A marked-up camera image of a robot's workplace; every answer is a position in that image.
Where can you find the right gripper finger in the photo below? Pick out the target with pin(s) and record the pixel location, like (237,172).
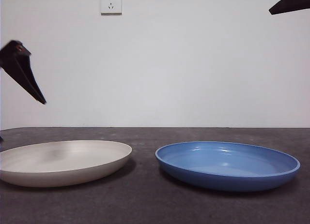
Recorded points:
(293,2)

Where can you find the white round plate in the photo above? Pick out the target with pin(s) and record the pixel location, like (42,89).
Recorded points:
(60,161)

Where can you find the blue round plate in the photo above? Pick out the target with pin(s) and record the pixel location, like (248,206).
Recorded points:
(218,181)

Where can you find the white wall socket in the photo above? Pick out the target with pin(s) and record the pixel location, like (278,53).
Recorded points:
(111,4)

